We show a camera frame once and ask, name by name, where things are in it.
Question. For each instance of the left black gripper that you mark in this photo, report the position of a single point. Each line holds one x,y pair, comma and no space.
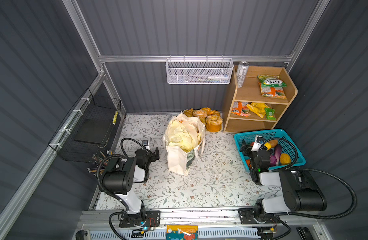
152,157

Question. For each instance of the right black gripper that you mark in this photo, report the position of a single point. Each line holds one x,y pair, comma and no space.
244,147

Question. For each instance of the cream canvas tote bag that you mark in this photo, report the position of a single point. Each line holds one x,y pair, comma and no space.
180,162

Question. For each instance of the yellow translucent plastic bag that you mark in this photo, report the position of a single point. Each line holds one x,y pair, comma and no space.
184,135

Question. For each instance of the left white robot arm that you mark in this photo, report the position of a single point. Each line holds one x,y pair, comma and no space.
116,177

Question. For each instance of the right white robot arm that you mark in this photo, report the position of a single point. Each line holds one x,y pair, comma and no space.
300,192

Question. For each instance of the purple eggplant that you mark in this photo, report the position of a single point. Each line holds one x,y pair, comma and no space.
275,157

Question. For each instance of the brown toy potato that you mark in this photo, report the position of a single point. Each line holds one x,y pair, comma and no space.
273,143

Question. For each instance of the teal plastic basket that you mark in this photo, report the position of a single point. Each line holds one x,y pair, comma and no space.
287,148

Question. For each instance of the bundle of pencils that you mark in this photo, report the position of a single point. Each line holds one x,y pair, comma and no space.
95,165

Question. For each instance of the small green snack packet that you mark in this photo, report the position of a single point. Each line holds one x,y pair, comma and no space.
270,114

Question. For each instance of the yellow snack packet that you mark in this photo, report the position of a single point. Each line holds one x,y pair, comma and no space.
258,109

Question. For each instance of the wooden shelf unit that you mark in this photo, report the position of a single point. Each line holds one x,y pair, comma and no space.
250,93

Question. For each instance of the orange red snack packet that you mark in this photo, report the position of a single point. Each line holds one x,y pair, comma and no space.
241,109

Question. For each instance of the croissant bread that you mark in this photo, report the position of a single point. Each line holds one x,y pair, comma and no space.
189,112

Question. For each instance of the orange snack bag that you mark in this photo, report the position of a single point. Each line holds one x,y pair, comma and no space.
273,92

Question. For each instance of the sugared round bun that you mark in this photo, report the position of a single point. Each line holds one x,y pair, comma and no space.
200,113

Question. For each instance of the green snack bag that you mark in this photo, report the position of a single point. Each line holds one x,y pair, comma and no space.
271,81

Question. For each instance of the colourful box at front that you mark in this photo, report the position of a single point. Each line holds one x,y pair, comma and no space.
182,232

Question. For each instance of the toothpaste tube in basket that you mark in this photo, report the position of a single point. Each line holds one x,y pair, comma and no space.
220,78

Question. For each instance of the rear silver drink can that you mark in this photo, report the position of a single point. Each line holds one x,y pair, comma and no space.
242,72

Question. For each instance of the black wire wall basket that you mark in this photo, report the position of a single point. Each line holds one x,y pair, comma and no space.
89,131

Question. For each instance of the white wire wall basket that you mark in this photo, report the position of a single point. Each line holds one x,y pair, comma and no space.
178,69

